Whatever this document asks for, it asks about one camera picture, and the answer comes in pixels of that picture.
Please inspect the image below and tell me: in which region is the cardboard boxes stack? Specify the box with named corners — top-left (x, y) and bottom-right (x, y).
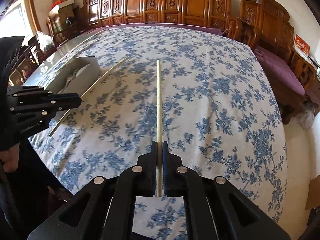
top-left (47, 0), bottom-right (75, 33)

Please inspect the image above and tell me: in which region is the blue floral white tablecloth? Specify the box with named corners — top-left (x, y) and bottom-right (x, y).
top-left (30, 25), bottom-right (286, 239)

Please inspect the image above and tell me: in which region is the dark wooden chair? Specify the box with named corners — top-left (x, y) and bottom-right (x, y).
top-left (9, 36), bottom-right (56, 86)

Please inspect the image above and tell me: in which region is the red sign card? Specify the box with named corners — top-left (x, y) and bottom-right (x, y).
top-left (293, 34), bottom-right (310, 56)

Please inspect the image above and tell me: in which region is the purple side bench cushion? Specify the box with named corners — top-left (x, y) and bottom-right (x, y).
top-left (254, 46), bottom-right (305, 96)

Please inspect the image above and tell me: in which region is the person's left hand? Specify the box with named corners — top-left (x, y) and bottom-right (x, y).
top-left (0, 144), bottom-right (20, 173)

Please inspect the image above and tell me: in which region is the carved wooden side bench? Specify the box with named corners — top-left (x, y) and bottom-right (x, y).
top-left (226, 0), bottom-right (316, 90)

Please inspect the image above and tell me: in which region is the metal rectangular tray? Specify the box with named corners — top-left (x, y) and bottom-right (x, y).
top-left (46, 56), bottom-right (101, 96)

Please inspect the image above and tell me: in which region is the light bamboo chopstick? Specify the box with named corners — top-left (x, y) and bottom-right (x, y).
top-left (156, 60), bottom-right (163, 197)
top-left (49, 56), bottom-right (131, 138)

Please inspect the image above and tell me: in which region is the stainless steel spoon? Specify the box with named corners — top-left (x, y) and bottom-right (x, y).
top-left (60, 69), bottom-right (78, 93)

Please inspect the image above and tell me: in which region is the carved wooden bench backrest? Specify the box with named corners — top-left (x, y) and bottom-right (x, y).
top-left (80, 0), bottom-right (231, 30)

